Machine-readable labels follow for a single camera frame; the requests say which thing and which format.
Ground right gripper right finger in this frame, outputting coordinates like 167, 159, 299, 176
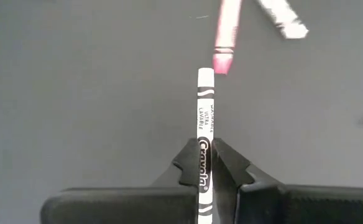
212, 138, 363, 224

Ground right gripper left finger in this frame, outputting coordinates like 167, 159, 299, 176
40, 138, 201, 224

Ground white crayon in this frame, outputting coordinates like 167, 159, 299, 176
196, 67, 216, 224
255, 0, 310, 40

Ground pink crayon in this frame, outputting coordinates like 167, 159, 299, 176
212, 0, 243, 75

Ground black table mat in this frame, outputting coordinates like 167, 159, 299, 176
0, 0, 363, 224

